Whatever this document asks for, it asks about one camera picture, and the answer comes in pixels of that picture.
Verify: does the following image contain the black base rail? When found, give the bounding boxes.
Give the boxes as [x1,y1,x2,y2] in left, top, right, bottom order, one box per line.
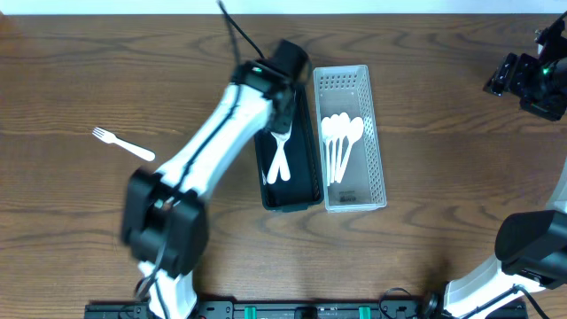
[83,296,441,319]

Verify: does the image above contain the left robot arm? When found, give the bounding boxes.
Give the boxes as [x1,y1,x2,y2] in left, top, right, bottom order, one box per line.
[120,40,309,318]

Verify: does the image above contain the mint green plastic fork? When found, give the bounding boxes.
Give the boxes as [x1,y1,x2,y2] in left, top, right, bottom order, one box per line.
[265,126,292,185]

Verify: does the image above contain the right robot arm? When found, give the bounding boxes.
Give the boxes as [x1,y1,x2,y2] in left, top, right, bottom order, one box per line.
[421,15,566,318]

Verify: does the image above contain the white plastic fork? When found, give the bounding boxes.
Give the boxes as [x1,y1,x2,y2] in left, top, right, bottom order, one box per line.
[92,127,156,161]

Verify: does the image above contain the white plastic spoon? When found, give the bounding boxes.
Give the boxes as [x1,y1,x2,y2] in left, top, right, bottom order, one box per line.
[336,117,364,183]
[270,130,292,183]
[321,117,332,186]
[334,112,350,183]

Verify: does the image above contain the white plastic basket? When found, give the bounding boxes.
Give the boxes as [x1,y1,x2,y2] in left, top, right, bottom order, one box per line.
[313,65,387,213]

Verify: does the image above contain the black plastic basket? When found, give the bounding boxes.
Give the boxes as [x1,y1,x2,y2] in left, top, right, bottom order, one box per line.
[254,86,323,213]

